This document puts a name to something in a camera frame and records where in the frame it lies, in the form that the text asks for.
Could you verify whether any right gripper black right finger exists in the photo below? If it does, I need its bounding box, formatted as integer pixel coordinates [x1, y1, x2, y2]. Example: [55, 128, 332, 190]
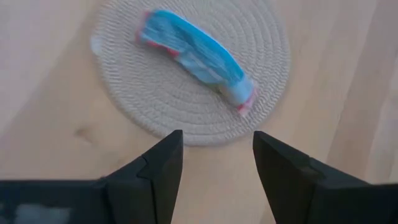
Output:
[252, 130, 371, 224]

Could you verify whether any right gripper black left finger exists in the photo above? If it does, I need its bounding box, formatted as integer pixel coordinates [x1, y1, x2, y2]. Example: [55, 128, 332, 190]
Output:
[105, 129, 183, 224]

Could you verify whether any light blue pink granola bar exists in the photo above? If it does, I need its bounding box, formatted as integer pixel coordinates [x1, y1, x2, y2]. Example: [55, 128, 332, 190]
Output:
[134, 8, 259, 118]

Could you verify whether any round woven beige mat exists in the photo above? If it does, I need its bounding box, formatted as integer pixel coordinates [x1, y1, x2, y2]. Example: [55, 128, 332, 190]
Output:
[90, 0, 292, 147]

